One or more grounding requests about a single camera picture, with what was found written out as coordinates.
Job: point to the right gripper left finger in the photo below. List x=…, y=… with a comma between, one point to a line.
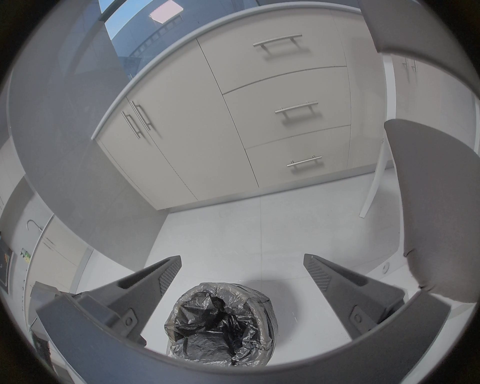
x=146, y=292

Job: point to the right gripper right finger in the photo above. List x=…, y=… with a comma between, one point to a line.
x=356, y=300

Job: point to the black plastic bag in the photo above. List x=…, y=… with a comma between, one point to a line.
x=210, y=330

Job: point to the cream counter cabinet with sink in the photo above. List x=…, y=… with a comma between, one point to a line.
x=56, y=258

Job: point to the grey chair with white legs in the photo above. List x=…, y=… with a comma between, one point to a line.
x=442, y=206

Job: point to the cream cabinet with drawers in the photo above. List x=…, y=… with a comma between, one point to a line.
x=187, y=131

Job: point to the window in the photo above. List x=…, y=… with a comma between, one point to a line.
x=120, y=41

